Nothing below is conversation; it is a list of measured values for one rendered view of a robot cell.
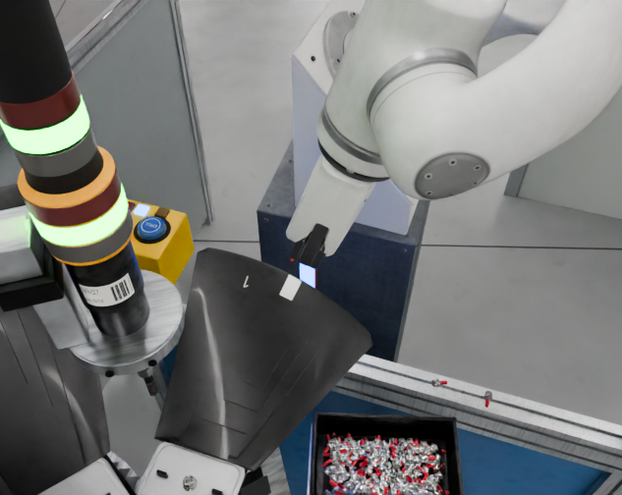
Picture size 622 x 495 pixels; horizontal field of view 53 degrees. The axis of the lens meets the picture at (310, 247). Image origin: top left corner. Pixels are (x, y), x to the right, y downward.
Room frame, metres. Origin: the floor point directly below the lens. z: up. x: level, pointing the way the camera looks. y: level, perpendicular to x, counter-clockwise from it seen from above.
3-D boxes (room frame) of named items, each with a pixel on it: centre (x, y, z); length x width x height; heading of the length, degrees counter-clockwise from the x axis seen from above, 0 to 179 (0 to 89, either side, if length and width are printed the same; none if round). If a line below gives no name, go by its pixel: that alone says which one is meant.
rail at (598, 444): (0.52, -0.10, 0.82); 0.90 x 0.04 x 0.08; 72
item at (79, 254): (0.21, 0.11, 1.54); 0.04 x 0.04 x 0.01
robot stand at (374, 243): (0.91, -0.09, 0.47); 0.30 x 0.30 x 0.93; 73
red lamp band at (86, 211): (0.21, 0.11, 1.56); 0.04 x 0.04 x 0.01
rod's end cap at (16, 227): (0.20, 0.15, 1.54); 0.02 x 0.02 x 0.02; 17
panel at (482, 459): (0.52, -0.10, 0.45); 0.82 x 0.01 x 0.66; 72
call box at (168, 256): (0.65, 0.28, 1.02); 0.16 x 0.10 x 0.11; 72
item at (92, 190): (0.21, 0.11, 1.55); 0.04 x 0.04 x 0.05
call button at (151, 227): (0.63, 0.24, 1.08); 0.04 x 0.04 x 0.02
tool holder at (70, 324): (0.21, 0.12, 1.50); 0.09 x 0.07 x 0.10; 107
